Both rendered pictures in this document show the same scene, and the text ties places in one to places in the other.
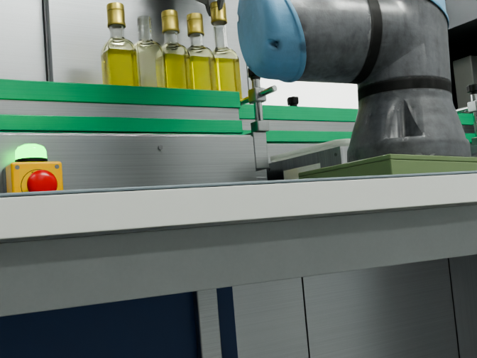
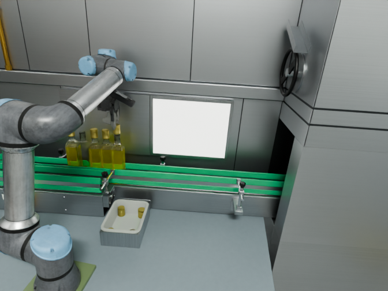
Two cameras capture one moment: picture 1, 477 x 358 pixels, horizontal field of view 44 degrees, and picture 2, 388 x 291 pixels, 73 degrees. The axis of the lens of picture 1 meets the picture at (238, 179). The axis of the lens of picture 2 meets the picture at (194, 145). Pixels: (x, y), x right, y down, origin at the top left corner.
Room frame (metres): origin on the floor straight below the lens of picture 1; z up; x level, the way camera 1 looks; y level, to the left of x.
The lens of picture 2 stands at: (0.44, -0.96, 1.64)
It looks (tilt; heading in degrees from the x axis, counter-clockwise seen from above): 24 degrees down; 32
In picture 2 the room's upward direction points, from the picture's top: 4 degrees clockwise
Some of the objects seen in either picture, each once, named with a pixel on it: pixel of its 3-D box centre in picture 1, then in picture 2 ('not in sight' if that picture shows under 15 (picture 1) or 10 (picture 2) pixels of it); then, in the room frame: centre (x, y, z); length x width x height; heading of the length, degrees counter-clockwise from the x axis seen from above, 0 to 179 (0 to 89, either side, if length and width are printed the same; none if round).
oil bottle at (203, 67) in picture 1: (201, 96); (107, 161); (1.23, 0.06, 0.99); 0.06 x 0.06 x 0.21; 33
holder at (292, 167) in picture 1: (328, 177); (128, 219); (1.14, -0.17, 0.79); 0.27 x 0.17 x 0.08; 31
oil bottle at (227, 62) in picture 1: (225, 97); (118, 162); (1.26, 0.01, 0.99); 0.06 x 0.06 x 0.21; 31
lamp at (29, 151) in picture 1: (30, 154); not in sight; (0.86, 0.30, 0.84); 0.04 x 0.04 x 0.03
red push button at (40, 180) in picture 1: (40, 185); not in sight; (0.82, 0.27, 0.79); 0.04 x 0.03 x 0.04; 121
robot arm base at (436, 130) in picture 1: (405, 126); (56, 273); (0.76, -0.22, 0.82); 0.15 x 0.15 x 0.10
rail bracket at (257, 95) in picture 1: (250, 102); (107, 181); (1.14, -0.04, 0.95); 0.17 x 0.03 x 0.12; 31
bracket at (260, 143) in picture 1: (249, 153); (109, 196); (1.15, -0.02, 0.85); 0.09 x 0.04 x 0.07; 31
